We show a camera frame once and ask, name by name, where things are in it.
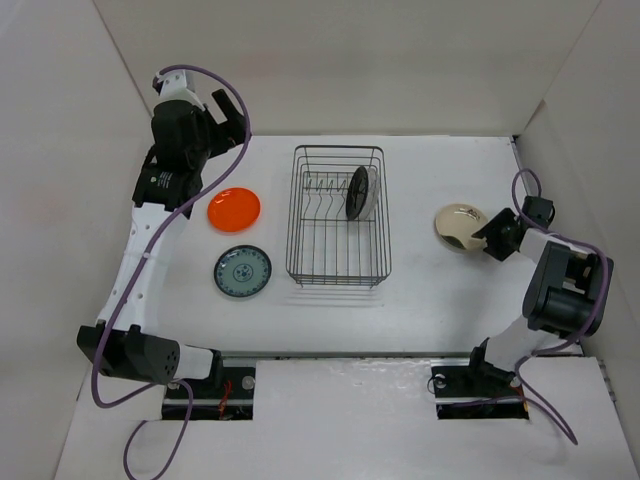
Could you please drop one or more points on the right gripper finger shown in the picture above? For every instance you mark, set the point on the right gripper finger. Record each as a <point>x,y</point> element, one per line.
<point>498,250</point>
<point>501,227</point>

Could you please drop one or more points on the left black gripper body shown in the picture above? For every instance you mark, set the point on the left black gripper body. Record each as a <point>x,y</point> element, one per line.
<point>199,152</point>

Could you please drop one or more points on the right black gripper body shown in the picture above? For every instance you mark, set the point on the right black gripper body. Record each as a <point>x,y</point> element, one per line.
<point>519,223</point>

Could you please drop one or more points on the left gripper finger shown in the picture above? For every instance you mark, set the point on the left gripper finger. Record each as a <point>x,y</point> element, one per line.
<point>225,104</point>
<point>231,134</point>

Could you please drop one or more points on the cream floral plate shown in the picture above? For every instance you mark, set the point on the cream floral plate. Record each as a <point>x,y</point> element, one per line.
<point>455,224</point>

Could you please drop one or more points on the orange plate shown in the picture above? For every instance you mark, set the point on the orange plate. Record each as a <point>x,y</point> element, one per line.
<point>233,210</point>

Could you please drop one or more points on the clear glass plate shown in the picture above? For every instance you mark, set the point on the clear glass plate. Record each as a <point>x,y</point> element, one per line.
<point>372,193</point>

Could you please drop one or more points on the black plate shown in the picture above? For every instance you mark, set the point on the black plate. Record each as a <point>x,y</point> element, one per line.
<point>357,193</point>

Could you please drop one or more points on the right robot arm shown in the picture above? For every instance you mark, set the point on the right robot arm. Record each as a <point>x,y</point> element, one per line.
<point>564,301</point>

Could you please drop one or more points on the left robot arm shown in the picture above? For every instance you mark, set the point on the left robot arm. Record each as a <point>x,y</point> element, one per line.
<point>124,342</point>

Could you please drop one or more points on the blue patterned plate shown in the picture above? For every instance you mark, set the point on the blue patterned plate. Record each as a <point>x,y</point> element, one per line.
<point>242,271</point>

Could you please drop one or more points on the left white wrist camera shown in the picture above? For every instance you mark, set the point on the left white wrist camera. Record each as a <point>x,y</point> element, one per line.
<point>176,85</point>

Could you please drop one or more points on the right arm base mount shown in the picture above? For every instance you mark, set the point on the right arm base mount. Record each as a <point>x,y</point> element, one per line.
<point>461,395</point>

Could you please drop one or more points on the grey wire dish rack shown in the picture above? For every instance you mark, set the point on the grey wire dish rack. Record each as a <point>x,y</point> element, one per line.
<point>323,247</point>

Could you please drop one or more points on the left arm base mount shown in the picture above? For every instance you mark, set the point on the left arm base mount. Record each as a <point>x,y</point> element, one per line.
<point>230,396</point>

